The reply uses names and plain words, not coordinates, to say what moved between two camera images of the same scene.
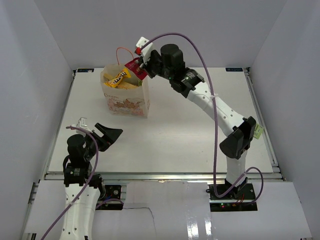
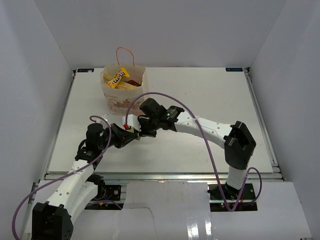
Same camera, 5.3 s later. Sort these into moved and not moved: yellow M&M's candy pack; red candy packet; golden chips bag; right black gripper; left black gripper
Moved: red candy packet; right black gripper; left black gripper
Not moved: golden chips bag; yellow M&M's candy pack
